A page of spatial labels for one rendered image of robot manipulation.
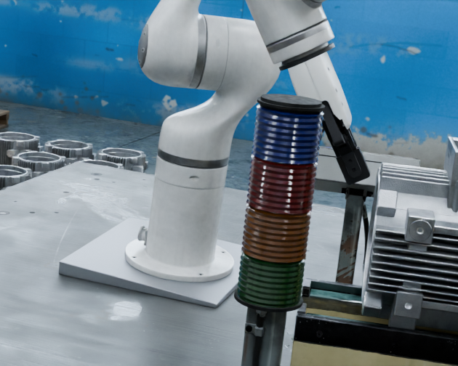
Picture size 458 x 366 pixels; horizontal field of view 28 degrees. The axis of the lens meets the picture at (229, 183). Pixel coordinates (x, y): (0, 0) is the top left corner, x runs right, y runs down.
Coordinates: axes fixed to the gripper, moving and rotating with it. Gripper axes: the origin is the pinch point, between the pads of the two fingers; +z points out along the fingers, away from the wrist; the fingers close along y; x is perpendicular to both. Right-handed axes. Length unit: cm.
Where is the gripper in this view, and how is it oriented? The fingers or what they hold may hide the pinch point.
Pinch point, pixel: (353, 165)
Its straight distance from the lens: 118.1
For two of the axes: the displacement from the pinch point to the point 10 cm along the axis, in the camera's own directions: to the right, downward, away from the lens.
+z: 4.1, 9.0, 1.4
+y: -1.5, 2.2, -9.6
